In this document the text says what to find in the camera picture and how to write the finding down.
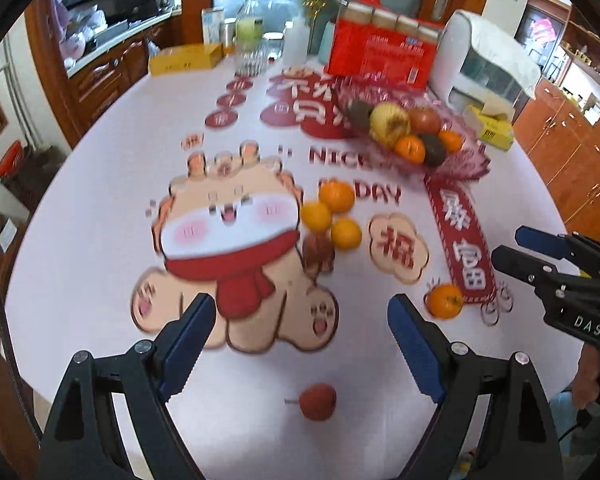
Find small metal tin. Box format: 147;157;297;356
221;17;238;56

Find small orange tangerine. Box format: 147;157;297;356
300;201;333;233
331;217;363;251
319;180;356;213
426;283;465;320

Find red apple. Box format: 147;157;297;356
409;106;442;136

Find clear glass tumbler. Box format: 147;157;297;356
235;35;271;77

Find small white blue box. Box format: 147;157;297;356
201;7;226;46

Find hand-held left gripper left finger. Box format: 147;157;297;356
40;292;217;480

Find white plastic bottle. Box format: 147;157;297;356
283;16;308;65

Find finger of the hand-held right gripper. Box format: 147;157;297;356
491;245;563;295
514;226;588;267

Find yellow tissue box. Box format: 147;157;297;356
462;102;516;152

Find white countertop appliance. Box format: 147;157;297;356
430;10;541;116

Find dark green avocado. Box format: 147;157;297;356
422;133;448;168

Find wooden wall cabinets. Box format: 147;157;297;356
512;77;600;251

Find red wall decoration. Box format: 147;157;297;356
530;17;556;43

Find pink plastic bag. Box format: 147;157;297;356
52;0;108;61

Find wooden kitchen counter cabinet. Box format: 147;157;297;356
67;25;181;146

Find red pack of paper cups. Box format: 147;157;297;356
322;0;443;91

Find white cloth cover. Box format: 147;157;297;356
455;10;542;100

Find small glass jar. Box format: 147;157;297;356
263;32;285;61

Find small red lychee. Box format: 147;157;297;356
302;234;336;273
285;382;337;420

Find flat yellow carton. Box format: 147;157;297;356
148;42;223;77

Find dark brown banana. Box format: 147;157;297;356
347;100;372;131

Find pink glass fruit bowl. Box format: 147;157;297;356
332;80;491;181

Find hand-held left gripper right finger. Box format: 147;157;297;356
386;293;563;480

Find yellow pear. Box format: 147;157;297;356
369;102;412;143

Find person's right hand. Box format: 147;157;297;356
572;344;600;411

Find clear bottle with green label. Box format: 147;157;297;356
236;0;265;51

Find teal container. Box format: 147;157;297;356
318;20;336;63

